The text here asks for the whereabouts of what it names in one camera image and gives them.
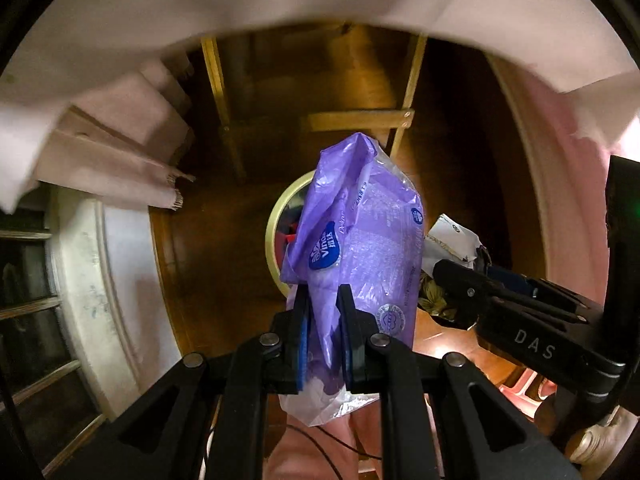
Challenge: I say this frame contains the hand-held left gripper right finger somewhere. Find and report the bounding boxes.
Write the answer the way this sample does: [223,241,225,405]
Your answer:
[336,284,583,480]

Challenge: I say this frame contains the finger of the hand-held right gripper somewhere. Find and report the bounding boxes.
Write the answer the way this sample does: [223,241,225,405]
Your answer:
[432,259,505,328]
[486,264,600,318]

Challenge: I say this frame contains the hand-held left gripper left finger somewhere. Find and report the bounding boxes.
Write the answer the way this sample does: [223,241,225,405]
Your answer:
[52,282,312,480]

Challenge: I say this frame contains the white wrapper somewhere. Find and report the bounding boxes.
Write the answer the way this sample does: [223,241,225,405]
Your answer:
[424,214,484,269]

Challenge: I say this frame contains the purple plastic tissue bag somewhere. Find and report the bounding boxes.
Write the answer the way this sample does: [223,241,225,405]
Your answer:
[277,132,426,428]

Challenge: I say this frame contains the cream round waste bin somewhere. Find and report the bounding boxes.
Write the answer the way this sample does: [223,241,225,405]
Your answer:
[264,170,321,295]

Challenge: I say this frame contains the person's right forearm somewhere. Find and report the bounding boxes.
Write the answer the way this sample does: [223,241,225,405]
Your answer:
[570,409,639,467]

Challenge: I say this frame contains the white painted panel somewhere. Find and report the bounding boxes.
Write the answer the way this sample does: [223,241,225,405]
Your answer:
[45,192,187,423]

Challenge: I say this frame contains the pale fringed cloth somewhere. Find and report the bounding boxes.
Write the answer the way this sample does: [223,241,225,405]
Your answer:
[0,57,197,213]

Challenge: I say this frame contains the metal bar rack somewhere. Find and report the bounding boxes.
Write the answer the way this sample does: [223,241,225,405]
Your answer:
[0,210,108,476]

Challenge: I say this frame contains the black cable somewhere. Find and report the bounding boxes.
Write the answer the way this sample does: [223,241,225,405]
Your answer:
[285,422,382,480]

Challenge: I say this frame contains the wooden chair frame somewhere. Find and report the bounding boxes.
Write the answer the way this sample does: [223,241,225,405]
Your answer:
[200,25,429,187]

